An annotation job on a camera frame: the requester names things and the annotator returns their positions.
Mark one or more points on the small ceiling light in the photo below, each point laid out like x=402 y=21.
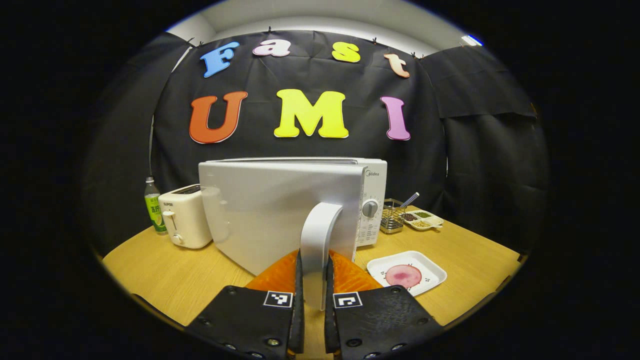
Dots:
x=471 y=40

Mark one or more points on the green drink bottle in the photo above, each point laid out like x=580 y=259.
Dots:
x=154 y=210

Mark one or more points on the pink ham slice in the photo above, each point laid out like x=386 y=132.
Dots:
x=404 y=276

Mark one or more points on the white divided bean dish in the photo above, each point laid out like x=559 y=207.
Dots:
x=422 y=219

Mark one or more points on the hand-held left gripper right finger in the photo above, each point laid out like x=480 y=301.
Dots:
x=329 y=325

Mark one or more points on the striped straw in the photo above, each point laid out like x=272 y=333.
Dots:
x=411 y=199

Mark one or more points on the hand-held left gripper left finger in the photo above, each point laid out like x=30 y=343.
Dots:
x=299 y=325

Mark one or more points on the white microwave oven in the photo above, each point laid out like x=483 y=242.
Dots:
x=270 y=210

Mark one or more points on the white rectangular plate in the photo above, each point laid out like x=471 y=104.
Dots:
x=430 y=272

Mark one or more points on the white toaster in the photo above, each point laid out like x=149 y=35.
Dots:
x=187 y=220

